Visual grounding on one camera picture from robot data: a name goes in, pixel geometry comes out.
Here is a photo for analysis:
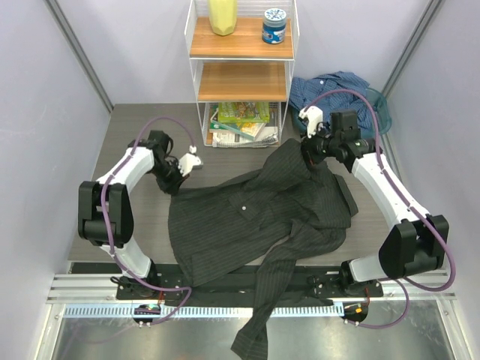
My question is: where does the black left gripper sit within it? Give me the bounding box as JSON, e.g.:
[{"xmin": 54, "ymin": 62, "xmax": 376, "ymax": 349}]
[{"xmin": 149, "ymin": 159, "xmax": 189, "ymax": 197}]

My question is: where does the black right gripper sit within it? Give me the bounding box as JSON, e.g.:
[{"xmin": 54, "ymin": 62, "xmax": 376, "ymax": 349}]
[{"xmin": 298, "ymin": 124, "xmax": 341, "ymax": 166}]

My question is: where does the black pinstripe long sleeve shirt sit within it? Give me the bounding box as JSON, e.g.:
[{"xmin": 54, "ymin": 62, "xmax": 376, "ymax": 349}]
[{"xmin": 168, "ymin": 139, "xmax": 358, "ymax": 359}]

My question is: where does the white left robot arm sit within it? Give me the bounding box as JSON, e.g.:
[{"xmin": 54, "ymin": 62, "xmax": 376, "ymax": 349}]
[{"xmin": 78, "ymin": 130, "xmax": 186, "ymax": 299}]

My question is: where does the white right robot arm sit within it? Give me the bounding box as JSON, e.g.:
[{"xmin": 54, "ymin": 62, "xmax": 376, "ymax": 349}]
[{"xmin": 299, "ymin": 106, "xmax": 449, "ymax": 296}]

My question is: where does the blue checked long sleeve shirt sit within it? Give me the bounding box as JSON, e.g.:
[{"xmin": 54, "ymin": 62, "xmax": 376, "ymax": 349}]
[{"xmin": 289, "ymin": 71, "xmax": 372, "ymax": 131}]

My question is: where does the stack of books and papers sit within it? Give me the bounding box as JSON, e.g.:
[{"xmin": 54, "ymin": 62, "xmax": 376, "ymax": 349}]
[{"xmin": 205, "ymin": 102, "xmax": 279, "ymax": 148}]

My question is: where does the teal plastic basin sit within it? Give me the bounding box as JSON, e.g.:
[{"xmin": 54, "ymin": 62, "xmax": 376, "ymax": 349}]
[{"xmin": 289, "ymin": 88, "xmax": 392, "ymax": 138}]

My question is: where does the blue lidded jar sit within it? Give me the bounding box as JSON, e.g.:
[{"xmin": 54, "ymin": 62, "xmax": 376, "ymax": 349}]
[{"xmin": 262, "ymin": 8, "xmax": 287, "ymax": 44}]

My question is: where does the yellow vase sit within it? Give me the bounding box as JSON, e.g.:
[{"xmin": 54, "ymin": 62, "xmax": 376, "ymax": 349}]
[{"xmin": 208, "ymin": 0, "xmax": 238, "ymax": 36}]

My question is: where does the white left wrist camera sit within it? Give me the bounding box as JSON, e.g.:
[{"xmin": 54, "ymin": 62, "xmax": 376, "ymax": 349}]
[{"xmin": 178, "ymin": 153, "xmax": 203, "ymax": 178}]

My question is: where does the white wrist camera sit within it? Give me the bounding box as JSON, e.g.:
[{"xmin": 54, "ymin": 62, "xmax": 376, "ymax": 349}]
[
  {"xmin": 299, "ymin": 106, "xmax": 323, "ymax": 138},
  {"xmin": 178, "ymin": 153, "xmax": 203, "ymax": 178}
]

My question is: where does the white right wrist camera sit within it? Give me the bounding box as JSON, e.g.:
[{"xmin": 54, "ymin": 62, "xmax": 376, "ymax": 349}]
[{"xmin": 299, "ymin": 106, "xmax": 323, "ymax": 138}]

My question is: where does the white wire wooden shelf unit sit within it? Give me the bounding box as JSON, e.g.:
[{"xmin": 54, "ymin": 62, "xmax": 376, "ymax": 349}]
[{"xmin": 184, "ymin": 1, "xmax": 300, "ymax": 146}]

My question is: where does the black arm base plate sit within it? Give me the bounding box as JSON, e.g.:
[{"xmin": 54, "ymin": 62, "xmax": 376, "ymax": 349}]
[{"xmin": 110, "ymin": 265, "xmax": 383, "ymax": 308}]

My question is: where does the perforated metal rail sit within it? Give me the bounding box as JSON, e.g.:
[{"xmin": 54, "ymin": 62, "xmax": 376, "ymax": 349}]
[{"xmin": 63, "ymin": 302, "xmax": 344, "ymax": 319}]

